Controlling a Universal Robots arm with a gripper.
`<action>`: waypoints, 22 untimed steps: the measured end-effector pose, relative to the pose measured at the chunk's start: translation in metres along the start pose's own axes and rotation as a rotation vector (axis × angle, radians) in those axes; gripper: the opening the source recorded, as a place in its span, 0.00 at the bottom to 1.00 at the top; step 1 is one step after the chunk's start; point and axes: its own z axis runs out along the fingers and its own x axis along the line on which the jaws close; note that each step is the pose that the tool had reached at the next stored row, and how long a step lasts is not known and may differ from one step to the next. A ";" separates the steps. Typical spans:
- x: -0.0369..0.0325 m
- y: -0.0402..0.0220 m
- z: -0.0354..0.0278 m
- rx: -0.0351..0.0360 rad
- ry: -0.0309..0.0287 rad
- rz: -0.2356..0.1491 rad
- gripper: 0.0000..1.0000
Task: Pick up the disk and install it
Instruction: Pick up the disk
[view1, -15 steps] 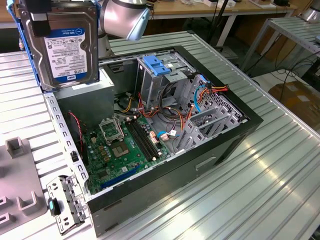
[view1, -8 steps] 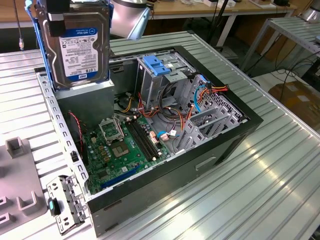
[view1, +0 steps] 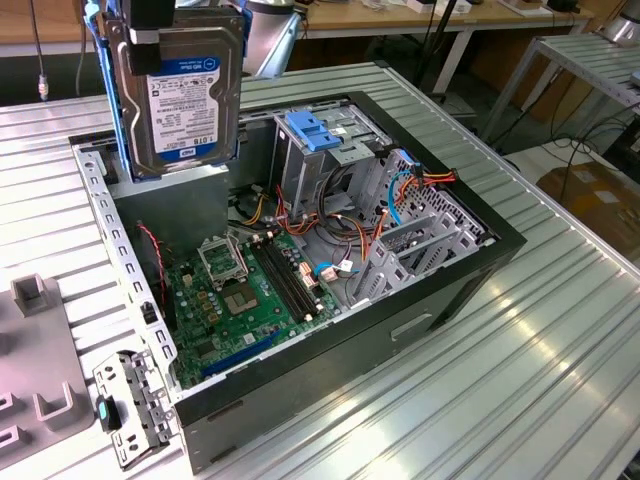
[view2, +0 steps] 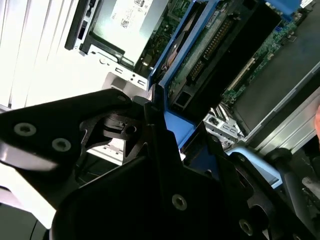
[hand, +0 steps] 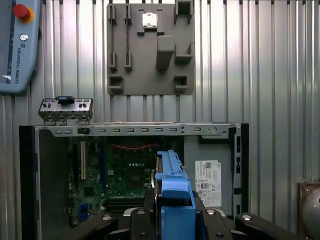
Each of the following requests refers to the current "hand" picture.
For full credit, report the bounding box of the pale blue teach pendant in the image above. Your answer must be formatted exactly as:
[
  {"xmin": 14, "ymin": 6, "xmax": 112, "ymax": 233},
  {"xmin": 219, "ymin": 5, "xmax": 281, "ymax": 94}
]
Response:
[{"xmin": 0, "ymin": 0, "xmax": 43, "ymax": 95}]

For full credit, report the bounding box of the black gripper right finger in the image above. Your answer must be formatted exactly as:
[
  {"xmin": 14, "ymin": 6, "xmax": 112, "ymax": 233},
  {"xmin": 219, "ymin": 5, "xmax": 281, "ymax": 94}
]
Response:
[{"xmin": 192, "ymin": 192, "xmax": 303, "ymax": 240}]

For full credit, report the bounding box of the black open PC case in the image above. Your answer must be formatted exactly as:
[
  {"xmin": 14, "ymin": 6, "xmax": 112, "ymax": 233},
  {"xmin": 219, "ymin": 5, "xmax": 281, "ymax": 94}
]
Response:
[{"xmin": 18, "ymin": 121, "xmax": 250, "ymax": 240}]

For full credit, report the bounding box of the grey parts rack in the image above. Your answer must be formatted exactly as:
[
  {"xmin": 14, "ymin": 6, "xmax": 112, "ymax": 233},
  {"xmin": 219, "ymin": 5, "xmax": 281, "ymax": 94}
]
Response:
[{"xmin": 106, "ymin": 0, "xmax": 196, "ymax": 96}]

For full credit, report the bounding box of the green motherboard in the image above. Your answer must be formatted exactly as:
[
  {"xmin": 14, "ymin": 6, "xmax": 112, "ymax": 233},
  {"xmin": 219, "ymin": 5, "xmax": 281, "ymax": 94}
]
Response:
[{"xmin": 66, "ymin": 136, "xmax": 185, "ymax": 227}]

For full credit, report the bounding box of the black RAM slot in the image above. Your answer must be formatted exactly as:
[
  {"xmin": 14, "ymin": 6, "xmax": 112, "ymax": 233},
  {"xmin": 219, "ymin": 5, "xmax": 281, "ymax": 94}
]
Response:
[
  {"xmin": 107, "ymin": 197, "xmax": 146, "ymax": 202},
  {"xmin": 107, "ymin": 204, "xmax": 145, "ymax": 210},
  {"xmin": 107, "ymin": 208, "xmax": 137, "ymax": 214},
  {"xmin": 107, "ymin": 200, "xmax": 146, "ymax": 205}
]

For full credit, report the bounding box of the black latch with blue tab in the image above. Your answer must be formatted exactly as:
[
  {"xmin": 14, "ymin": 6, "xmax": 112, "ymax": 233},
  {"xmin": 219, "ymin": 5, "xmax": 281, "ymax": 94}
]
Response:
[{"xmin": 54, "ymin": 95, "xmax": 75, "ymax": 105}]

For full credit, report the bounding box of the hard disk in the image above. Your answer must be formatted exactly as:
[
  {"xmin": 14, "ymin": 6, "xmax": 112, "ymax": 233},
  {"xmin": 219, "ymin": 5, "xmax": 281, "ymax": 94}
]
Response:
[{"xmin": 154, "ymin": 149, "xmax": 209, "ymax": 240}]

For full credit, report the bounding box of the blue motherboard connector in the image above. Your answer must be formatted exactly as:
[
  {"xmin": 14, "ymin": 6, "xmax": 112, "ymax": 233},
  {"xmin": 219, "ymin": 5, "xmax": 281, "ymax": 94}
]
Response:
[{"xmin": 78, "ymin": 202, "xmax": 90, "ymax": 218}]

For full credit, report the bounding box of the white expansion slot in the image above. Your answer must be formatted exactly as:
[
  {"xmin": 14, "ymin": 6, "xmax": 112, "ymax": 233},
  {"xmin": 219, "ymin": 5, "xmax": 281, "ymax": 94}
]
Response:
[{"xmin": 80, "ymin": 141, "xmax": 87, "ymax": 181}]

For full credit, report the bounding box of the grey power supply unit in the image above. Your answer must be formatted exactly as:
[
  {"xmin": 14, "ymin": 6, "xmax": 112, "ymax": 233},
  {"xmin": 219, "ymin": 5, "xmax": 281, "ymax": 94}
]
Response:
[{"xmin": 183, "ymin": 134, "xmax": 238, "ymax": 218}]

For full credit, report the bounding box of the metal slot retainer bracket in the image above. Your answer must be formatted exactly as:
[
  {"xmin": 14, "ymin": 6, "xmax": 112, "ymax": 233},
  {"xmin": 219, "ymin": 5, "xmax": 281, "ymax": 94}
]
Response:
[{"xmin": 37, "ymin": 96, "xmax": 94, "ymax": 126}]

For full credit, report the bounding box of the red black fan wire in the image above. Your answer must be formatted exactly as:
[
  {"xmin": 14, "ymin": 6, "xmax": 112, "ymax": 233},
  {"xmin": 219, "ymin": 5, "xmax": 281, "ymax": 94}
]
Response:
[{"xmin": 110, "ymin": 141, "xmax": 161, "ymax": 151}]

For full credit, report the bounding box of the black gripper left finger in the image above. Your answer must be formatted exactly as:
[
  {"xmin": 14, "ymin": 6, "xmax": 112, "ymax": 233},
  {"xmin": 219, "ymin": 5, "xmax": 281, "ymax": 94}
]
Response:
[{"xmin": 63, "ymin": 188, "xmax": 161, "ymax": 240}]

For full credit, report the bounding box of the CPU socket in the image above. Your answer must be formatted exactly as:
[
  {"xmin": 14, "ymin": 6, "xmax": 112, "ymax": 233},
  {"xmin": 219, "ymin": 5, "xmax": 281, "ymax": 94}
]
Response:
[{"xmin": 124, "ymin": 169, "xmax": 148, "ymax": 190}]

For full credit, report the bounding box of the silver CPU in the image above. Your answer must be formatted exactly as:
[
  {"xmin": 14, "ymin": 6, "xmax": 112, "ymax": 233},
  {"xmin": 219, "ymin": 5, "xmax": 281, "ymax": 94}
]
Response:
[{"xmin": 141, "ymin": 12, "xmax": 158, "ymax": 28}]

